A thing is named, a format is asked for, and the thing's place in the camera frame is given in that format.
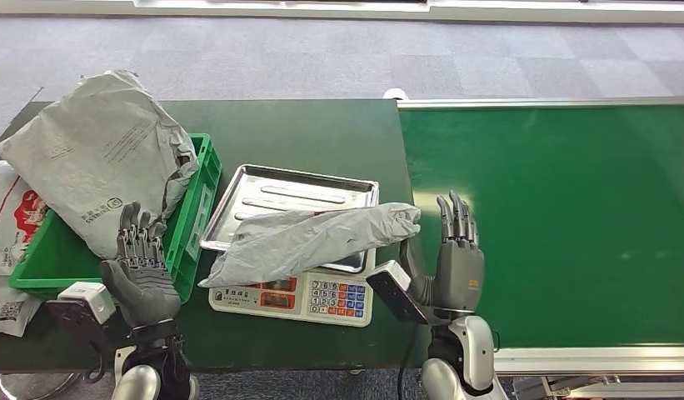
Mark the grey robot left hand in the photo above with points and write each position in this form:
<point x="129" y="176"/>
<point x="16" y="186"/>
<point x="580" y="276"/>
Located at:
<point x="145" y="287"/>

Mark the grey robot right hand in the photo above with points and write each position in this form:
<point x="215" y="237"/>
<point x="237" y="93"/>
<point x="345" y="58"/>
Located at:
<point x="460" y="276"/>

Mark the long grey plastic package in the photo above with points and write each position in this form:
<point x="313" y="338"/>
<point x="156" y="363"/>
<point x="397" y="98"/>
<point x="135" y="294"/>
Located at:
<point x="308" y="240"/>

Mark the ribbed silver robot left arm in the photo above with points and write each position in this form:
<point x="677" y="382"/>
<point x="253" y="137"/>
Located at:
<point x="137" y="386"/>

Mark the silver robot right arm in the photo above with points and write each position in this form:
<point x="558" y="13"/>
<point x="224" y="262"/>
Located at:
<point x="474" y="353"/>

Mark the green plastic basket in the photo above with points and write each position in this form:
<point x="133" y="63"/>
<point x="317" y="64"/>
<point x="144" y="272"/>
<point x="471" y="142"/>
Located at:
<point x="60" y="259"/>

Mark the white package with QR codes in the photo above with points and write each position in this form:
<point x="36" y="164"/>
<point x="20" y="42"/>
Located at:
<point x="7" y="312"/>

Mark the large grey courier package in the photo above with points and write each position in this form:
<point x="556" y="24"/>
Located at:
<point x="87" y="154"/>

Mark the white package red print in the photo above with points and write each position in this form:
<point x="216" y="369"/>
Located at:
<point x="10" y="221"/>

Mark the round metal table base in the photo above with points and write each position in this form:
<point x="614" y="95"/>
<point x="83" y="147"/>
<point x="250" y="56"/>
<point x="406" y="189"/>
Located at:
<point x="38" y="386"/>

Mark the white electronic scale body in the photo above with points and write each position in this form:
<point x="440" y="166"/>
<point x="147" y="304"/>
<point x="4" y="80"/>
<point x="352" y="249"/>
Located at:
<point x="297" y="309"/>

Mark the steel scale tray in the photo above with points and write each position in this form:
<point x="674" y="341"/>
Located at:
<point x="297" y="190"/>

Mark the white conveyor roller end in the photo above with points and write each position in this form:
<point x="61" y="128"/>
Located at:
<point x="395" y="94"/>

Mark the white baseboard strip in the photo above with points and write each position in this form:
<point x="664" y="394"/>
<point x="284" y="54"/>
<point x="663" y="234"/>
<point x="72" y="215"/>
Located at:
<point x="485" y="11"/>

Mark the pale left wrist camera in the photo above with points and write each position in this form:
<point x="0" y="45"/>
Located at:
<point x="90" y="301"/>

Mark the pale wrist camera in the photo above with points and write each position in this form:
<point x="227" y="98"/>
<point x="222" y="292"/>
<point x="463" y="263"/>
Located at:
<point x="90" y="301"/>
<point x="394" y="292"/>

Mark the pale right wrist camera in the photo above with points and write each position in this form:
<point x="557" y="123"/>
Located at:
<point x="394" y="292"/>

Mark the green conveyor belt aluminium frame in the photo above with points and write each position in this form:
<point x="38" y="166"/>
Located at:
<point x="568" y="221"/>

